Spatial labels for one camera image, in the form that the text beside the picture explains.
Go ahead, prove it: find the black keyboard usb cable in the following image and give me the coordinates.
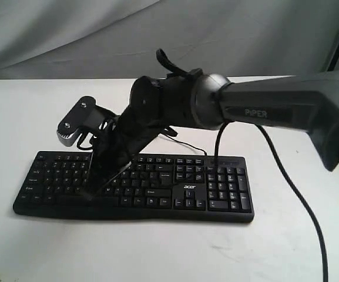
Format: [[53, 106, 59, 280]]
[[160, 126, 208, 157]]

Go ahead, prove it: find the black acer keyboard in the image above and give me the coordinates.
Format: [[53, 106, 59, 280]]
[[13, 151, 254, 223]]

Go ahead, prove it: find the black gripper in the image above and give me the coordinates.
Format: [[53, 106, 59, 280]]
[[80, 108, 168, 202]]

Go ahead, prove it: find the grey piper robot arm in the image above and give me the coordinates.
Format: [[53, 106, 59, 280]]
[[88, 70, 339, 194]]

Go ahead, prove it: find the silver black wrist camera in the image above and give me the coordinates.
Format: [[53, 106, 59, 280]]
[[56, 96, 117, 147]]

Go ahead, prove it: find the grey backdrop cloth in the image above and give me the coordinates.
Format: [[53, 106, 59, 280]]
[[0, 1, 339, 79]]

